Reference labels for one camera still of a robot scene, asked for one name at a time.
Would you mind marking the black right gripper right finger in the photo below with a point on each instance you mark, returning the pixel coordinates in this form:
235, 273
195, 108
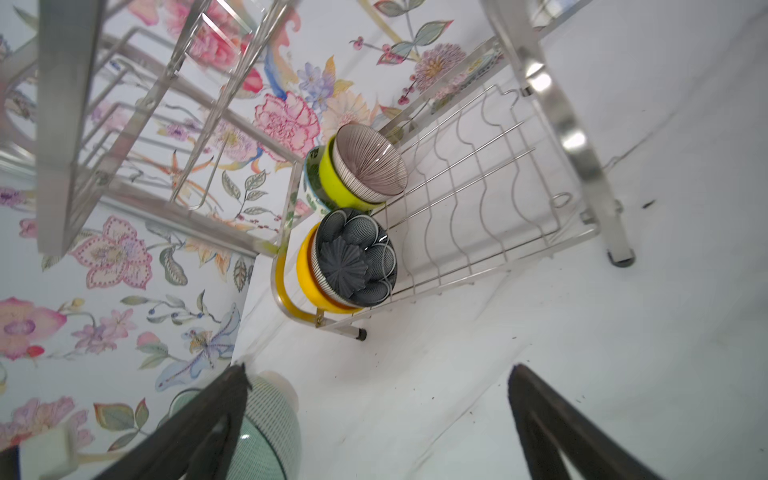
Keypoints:
551, 431

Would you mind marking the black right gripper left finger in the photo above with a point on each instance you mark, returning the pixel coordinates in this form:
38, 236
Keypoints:
198, 442

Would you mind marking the pale green celadon bowl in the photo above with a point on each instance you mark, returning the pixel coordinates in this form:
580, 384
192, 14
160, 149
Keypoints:
269, 445

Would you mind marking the yellow plastic bowl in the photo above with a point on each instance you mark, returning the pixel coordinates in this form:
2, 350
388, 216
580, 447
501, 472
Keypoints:
308, 282

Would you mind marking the dark blue floral bowl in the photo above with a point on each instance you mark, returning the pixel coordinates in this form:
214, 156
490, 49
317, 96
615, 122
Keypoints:
353, 259

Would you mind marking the green leaf pattern bowl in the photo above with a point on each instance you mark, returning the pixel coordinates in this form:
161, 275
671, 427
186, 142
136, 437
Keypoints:
313, 194

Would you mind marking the lime green plastic bowl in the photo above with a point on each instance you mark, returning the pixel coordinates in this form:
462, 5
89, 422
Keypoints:
333, 186

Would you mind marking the pink striped bowl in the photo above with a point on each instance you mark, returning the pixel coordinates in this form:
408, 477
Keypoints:
370, 166

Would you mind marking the silver wire dish rack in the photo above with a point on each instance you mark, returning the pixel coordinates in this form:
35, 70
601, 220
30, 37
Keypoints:
111, 119

